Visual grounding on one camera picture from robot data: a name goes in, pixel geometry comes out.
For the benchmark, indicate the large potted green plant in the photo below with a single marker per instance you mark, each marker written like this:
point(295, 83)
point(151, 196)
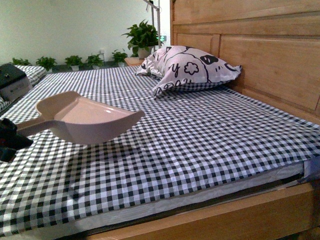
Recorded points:
point(144, 37)

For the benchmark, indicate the wooden headboard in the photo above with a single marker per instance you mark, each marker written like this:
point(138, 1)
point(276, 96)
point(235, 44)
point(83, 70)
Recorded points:
point(277, 43)

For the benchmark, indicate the beige plastic dustpan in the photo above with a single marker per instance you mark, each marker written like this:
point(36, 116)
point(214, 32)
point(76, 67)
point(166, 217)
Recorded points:
point(79, 120)

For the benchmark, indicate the cartoon print pillow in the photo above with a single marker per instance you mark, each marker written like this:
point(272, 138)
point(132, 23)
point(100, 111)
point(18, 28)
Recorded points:
point(184, 68)

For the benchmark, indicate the far wooden nightstand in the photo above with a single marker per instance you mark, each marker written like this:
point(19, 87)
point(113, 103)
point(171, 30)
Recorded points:
point(134, 61)

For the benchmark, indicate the wooden bed frame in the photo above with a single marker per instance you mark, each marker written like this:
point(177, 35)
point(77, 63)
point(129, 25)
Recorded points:
point(267, 216)

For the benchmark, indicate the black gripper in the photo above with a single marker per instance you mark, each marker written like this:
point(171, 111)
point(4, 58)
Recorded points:
point(11, 141)

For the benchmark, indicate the small potted plant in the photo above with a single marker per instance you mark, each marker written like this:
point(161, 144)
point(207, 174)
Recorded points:
point(94, 61)
point(46, 62)
point(119, 57)
point(20, 62)
point(74, 61)

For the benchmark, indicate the black white checkered bedsheet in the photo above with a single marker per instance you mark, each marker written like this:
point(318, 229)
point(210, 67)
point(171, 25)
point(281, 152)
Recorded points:
point(189, 148)

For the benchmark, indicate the black grey device box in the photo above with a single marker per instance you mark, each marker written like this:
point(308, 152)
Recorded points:
point(14, 82)

